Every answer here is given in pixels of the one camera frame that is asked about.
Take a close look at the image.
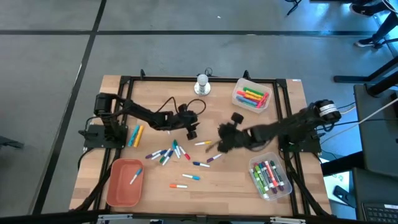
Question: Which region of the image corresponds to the orange plastic bin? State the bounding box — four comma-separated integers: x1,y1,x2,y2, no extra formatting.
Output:
106,158,146,208

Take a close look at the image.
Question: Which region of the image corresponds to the red cap fine marker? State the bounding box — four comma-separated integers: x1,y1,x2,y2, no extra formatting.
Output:
179,145,192,161

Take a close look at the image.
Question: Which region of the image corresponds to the blue highlighter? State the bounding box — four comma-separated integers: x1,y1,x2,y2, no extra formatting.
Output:
127,124,141,147
236,95,258,108

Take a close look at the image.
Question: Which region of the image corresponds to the silver aluminium bracket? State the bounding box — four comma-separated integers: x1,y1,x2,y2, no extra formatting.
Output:
96,213,134,223
269,217,307,224

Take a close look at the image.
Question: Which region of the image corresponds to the white bulb chrome lamp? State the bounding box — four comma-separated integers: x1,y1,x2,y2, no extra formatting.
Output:
193,73,211,96

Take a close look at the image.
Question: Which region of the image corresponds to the dark green marker white cap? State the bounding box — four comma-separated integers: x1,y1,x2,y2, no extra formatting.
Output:
269,160,284,191

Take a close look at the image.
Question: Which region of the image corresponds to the green cap fine marker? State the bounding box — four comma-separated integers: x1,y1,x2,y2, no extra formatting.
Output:
159,148,172,164

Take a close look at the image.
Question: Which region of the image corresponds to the black desk leg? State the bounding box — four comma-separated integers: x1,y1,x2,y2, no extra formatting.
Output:
333,57,398,97

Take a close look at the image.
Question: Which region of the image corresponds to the red highlighter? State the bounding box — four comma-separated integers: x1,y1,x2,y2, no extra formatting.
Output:
256,92,270,109

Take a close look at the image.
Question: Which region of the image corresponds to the person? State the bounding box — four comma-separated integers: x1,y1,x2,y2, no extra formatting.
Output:
349,1,398,49

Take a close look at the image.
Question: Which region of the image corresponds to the grey chair leg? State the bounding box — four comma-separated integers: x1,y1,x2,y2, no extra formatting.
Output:
0,136,25,150

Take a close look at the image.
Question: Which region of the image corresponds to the yellow highlighter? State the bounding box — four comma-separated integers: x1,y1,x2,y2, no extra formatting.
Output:
244,90,264,100
133,124,145,148

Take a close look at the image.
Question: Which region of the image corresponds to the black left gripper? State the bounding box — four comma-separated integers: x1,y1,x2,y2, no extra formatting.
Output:
169,103,200,141

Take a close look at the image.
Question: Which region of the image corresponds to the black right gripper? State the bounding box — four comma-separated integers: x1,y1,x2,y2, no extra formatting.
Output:
216,111,252,154

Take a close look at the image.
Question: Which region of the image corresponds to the purple cap fine marker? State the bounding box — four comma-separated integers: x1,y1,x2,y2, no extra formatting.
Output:
206,152,223,164

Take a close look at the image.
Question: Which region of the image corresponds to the dark grey desk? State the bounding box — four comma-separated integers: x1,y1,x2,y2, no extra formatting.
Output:
353,83,398,178

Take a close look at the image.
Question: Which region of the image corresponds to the green highlighter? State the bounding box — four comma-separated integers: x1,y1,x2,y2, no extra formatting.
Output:
243,86,265,97

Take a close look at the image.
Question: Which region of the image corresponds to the green cap dry-erase marker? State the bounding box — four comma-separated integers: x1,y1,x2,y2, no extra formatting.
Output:
254,164,267,191

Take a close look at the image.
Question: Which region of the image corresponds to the small blue object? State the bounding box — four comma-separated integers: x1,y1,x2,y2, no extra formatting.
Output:
145,149,162,160

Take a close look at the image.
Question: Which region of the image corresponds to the black keyboard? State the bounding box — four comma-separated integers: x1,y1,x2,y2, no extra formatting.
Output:
362,202,398,224

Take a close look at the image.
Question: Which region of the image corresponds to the orange marker white cap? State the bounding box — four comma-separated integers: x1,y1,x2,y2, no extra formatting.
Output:
264,161,279,188

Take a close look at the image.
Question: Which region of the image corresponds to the translucent plastic container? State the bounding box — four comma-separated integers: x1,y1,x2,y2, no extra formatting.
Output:
231,77,273,114
248,151,294,202

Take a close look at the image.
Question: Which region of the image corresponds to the black handheld device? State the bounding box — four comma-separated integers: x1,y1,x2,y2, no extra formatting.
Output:
333,185,357,208

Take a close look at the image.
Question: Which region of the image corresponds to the white cable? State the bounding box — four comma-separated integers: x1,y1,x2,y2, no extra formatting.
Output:
320,98,398,146

